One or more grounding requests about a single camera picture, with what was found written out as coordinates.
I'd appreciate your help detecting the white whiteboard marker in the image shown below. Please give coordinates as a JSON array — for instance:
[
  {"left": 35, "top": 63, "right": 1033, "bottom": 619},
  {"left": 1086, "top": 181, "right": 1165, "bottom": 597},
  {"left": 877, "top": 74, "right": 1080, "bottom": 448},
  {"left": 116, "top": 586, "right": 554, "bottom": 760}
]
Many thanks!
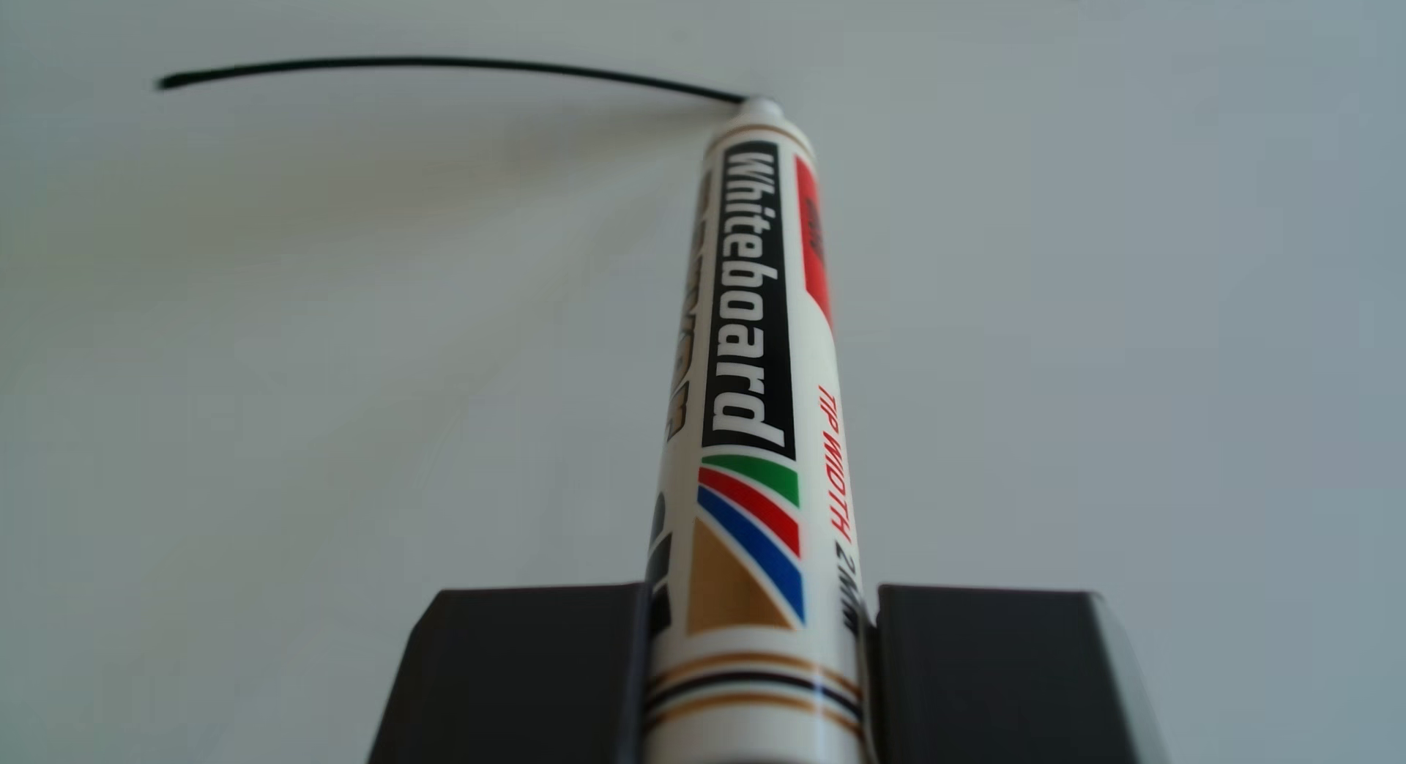
[{"left": 642, "top": 96, "right": 869, "bottom": 764}]

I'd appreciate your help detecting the black drawn marker line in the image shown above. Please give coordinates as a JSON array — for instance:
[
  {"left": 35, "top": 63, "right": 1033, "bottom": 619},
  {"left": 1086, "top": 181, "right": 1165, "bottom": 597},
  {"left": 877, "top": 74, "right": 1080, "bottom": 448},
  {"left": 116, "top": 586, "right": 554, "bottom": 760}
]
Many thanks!
[{"left": 154, "top": 55, "right": 751, "bottom": 106}]

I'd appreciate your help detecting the whiteboard with aluminium frame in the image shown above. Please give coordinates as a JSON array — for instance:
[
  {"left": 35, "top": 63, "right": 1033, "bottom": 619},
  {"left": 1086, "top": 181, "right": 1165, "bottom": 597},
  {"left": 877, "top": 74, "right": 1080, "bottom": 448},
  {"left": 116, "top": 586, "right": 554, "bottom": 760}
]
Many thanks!
[{"left": 0, "top": 0, "right": 1406, "bottom": 764}]

